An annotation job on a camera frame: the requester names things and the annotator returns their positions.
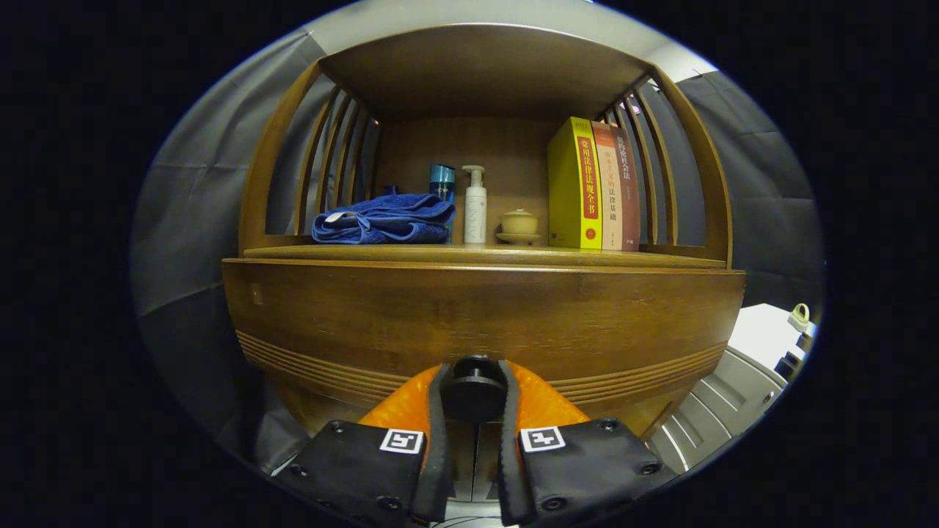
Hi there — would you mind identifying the wooden drawer with black knob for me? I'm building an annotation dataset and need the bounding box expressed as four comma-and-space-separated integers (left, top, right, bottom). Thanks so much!
222, 258, 747, 439

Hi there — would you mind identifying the thick yellow book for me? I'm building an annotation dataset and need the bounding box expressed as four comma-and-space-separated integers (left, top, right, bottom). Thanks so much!
547, 117, 603, 251

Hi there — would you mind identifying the orange and beige book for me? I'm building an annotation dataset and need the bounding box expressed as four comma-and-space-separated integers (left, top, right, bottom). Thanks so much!
591, 121, 623, 252

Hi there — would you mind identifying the white pump bottle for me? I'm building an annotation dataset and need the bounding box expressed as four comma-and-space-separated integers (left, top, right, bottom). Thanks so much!
461, 165, 488, 244

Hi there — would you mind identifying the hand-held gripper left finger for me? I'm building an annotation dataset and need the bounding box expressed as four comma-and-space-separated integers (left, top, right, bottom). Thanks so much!
275, 362, 456, 526

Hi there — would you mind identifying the teal cylindrical bottle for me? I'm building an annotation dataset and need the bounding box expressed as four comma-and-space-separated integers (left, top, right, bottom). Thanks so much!
429, 164, 456, 206

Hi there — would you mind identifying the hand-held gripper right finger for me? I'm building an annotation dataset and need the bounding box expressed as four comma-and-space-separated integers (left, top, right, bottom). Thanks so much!
497, 359, 679, 526

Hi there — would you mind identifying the beige lidded teacup with saucer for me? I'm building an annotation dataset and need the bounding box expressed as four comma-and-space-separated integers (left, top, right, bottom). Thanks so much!
497, 209, 542, 246

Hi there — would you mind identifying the wooden cabinet with slatted sides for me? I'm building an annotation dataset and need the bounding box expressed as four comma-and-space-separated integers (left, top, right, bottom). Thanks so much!
222, 22, 747, 507

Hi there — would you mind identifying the wooden countertop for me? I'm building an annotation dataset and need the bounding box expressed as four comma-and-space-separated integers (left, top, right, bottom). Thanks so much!
242, 244, 727, 268

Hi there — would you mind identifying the wooden cabinet door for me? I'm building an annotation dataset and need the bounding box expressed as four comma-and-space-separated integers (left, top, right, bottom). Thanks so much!
450, 422, 478, 501

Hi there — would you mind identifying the white side table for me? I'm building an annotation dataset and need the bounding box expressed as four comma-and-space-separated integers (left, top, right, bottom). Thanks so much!
646, 303, 815, 474

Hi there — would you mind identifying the brown book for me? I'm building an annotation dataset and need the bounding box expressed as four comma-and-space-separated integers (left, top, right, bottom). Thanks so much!
611, 126, 641, 252

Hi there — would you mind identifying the folded blue towel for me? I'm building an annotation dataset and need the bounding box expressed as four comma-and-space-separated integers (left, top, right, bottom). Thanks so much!
312, 187, 457, 245

